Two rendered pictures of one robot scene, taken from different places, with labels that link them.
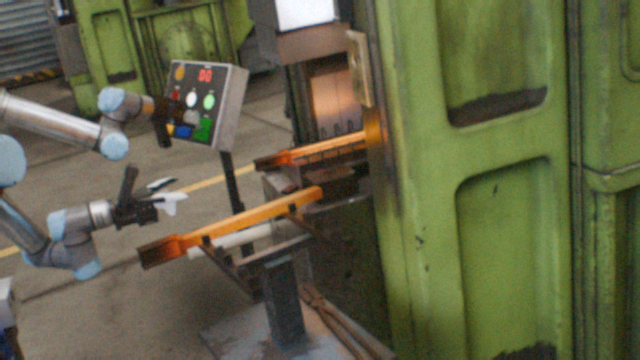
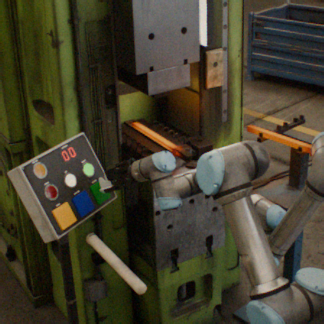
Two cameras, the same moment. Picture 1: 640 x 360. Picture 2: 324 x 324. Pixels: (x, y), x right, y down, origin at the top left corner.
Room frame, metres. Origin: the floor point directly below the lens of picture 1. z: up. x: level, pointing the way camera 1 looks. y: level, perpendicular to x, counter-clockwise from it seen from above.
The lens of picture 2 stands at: (2.49, 2.37, 2.10)
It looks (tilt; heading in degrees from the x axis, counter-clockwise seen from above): 26 degrees down; 256
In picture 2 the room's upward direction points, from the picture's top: 2 degrees counter-clockwise
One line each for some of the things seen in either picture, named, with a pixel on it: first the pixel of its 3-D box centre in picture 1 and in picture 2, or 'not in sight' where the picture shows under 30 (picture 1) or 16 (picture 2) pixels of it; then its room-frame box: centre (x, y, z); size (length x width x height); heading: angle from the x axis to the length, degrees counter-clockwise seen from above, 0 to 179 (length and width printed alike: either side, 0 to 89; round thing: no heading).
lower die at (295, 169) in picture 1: (355, 148); (147, 144); (1.95, -0.12, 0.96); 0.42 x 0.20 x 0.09; 107
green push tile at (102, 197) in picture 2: (203, 129); (99, 192); (2.24, 0.35, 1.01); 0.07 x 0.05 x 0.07; 42
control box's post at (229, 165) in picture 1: (242, 233); (70, 295); (2.40, 0.32, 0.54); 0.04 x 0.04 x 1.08; 17
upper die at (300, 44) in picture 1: (338, 27); (142, 67); (1.95, -0.12, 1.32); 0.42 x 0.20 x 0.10; 107
